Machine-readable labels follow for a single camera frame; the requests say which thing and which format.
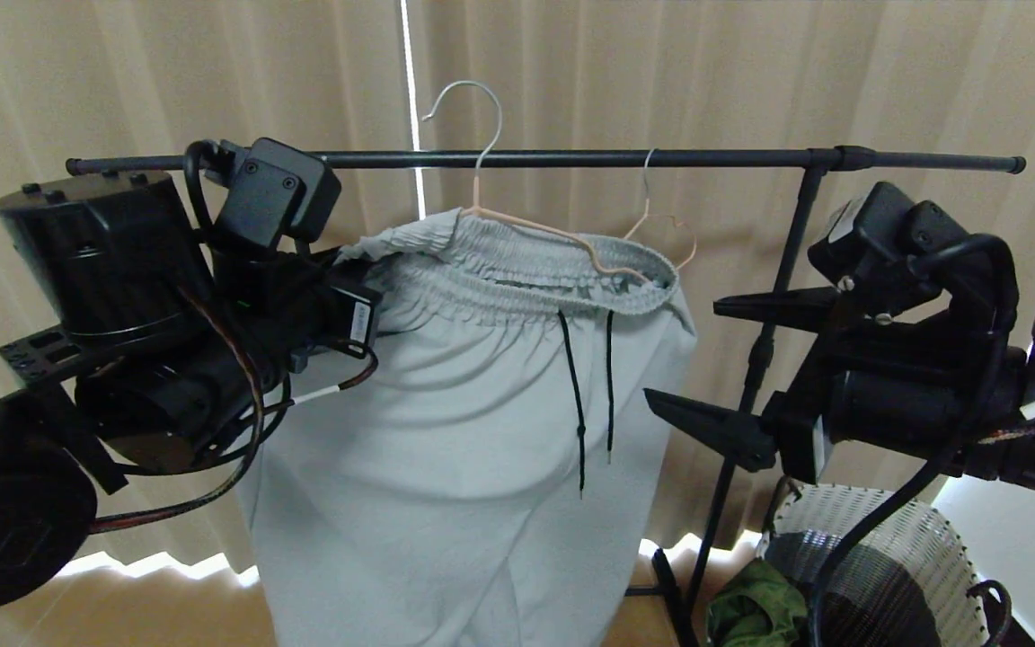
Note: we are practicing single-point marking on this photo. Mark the green garment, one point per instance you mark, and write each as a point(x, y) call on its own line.
point(756, 620)

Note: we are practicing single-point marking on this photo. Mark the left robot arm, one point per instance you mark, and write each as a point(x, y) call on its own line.
point(95, 261)

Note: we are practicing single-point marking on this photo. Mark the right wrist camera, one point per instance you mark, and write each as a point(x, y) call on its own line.
point(886, 243)

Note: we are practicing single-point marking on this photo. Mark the black clothes rack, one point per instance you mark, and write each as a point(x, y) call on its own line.
point(571, 159)

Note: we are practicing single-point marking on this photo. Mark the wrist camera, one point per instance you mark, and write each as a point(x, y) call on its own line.
point(270, 193)
point(886, 243)

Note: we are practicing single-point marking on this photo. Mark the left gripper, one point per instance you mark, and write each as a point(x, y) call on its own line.
point(194, 404)

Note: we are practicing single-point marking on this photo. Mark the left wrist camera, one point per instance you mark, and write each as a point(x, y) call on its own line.
point(270, 193)

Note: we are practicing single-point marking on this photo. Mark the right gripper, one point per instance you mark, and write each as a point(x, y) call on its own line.
point(895, 404)

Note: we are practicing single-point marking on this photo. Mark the white laundry basket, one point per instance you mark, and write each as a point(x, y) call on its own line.
point(931, 557)

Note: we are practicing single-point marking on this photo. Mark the pink clothes hanger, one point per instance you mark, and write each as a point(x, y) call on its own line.
point(646, 180)
point(477, 193)

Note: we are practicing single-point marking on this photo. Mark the pale grey shorts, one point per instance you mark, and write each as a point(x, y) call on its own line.
point(446, 503)

